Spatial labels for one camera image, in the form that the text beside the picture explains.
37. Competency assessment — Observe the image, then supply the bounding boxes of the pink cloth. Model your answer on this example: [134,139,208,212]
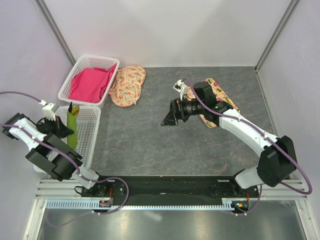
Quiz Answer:
[68,64,117,104]

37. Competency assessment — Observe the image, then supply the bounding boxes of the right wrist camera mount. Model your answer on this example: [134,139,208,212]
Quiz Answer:
[172,79,188,101]

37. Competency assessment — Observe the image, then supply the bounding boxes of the white basket with pink cloth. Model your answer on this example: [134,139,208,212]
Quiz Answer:
[58,55,120,108]

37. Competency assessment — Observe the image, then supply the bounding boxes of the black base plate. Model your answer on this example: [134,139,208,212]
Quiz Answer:
[78,175,259,207]

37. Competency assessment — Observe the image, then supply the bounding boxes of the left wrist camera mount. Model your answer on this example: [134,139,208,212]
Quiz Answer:
[39,100,59,122]

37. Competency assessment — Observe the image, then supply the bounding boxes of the floral rectangular tray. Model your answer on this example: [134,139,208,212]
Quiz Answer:
[199,78,240,128]

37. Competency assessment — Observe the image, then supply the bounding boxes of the white slotted cable duct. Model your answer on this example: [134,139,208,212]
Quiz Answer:
[46,199,249,211]

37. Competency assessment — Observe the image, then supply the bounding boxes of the floral fabric pouch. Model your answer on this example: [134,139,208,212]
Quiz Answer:
[108,65,147,108]

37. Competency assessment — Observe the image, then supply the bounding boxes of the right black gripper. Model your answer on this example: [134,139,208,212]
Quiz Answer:
[161,95,205,127]

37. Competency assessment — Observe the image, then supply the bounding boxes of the iridescent gold spoon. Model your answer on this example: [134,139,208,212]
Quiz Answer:
[71,105,80,117]

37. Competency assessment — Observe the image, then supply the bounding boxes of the green paper napkin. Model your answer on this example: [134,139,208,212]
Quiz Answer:
[66,111,78,150]

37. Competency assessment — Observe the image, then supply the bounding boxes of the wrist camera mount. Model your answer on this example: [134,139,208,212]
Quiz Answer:
[172,79,188,101]
[39,100,59,122]

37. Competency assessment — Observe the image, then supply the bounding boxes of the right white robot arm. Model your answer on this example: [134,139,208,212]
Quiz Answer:
[161,79,297,197]

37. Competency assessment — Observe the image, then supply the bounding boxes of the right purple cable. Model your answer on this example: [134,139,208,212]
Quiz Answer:
[183,78,313,218]

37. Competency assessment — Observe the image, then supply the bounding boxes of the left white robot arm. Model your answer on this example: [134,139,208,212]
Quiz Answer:
[0,113,110,197]

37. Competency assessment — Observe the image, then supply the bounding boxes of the iridescent knife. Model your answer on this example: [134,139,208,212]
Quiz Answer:
[68,101,73,113]

